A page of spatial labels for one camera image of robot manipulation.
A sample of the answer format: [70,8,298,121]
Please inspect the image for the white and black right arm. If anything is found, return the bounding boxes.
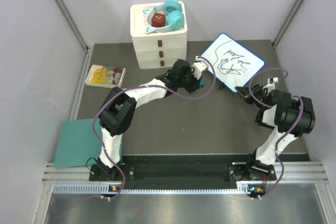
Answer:
[230,84,316,181]

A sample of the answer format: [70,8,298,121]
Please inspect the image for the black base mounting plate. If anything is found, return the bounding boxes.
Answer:
[89,154,276,185]

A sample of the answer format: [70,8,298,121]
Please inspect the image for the yellow illustrated book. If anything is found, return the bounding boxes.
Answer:
[85,65,126,88]

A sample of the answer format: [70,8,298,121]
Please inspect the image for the aluminium front rail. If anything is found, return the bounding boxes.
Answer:
[42,162,328,184]

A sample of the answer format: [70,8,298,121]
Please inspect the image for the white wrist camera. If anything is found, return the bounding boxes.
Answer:
[191,60,208,80]
[265,77,279,92]

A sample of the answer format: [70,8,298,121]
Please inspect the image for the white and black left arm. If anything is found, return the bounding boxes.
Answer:
[89,58,207,181]

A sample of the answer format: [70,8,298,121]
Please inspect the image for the teal cat-ear headphones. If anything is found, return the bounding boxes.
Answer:
[142,0,185,34]

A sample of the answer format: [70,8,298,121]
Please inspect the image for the white stacked drawer box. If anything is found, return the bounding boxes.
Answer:
[130,1,187,69]

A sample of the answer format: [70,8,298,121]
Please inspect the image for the blue-framed whiteboard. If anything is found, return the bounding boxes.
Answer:
[201,33,265,93]

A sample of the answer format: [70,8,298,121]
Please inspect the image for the perforated cable duct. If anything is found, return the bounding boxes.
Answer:
[53,184,266,195]

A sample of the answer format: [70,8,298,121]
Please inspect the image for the teal green mat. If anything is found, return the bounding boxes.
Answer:
[53,119,101,168]

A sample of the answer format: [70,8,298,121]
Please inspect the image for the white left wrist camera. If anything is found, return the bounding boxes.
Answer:
[191,60,208,80]

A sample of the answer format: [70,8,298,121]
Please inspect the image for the blue heart-shaped eraser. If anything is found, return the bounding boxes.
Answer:
[199,80,205,88]

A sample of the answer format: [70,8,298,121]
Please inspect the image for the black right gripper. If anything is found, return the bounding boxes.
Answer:
[235,83,267,110]

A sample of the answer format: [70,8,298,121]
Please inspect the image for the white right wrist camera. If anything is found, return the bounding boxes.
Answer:
[265,77,279,92]

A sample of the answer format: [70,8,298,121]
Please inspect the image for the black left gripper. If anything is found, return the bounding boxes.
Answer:
[177,68,203,94]

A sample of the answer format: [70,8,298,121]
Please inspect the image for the dark red cube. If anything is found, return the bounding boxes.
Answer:
[151,12,166,27]

